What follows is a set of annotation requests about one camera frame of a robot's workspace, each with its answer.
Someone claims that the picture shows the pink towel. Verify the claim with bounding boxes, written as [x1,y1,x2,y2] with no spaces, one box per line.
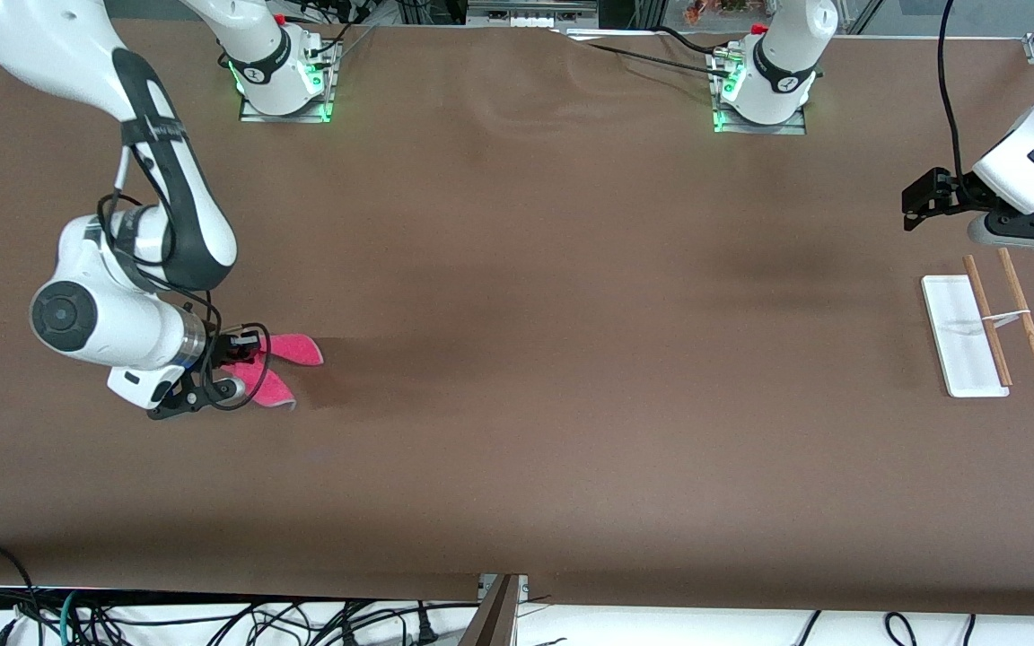
[216,333,325,412]

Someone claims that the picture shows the white rack with wooden rods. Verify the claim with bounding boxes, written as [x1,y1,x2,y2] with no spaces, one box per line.
[920,248,1034,398]

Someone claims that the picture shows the brown table cover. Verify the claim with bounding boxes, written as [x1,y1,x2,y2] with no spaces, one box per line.
[0,16,1034,618]

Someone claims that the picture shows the orange plastic object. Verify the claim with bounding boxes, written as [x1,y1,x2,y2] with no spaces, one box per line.
[683,0,753,24]

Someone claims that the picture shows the brown support beam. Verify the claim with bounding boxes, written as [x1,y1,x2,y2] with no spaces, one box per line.
[458,574,529,646]

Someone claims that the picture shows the white power strip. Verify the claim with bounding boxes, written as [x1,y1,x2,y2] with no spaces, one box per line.
[486,12,574,28]

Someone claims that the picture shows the thick black table cable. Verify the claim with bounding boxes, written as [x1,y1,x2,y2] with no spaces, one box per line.
[654,25,744,60]

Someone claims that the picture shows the black tangled floor cables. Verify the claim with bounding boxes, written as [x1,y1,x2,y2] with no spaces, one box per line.
[77,599,482,646]

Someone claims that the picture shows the thin black table cable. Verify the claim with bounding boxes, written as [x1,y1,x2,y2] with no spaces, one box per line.
[562,36,726,76]

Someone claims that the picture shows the black base cable bundle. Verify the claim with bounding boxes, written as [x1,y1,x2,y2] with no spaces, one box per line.
[288,0,376,65]

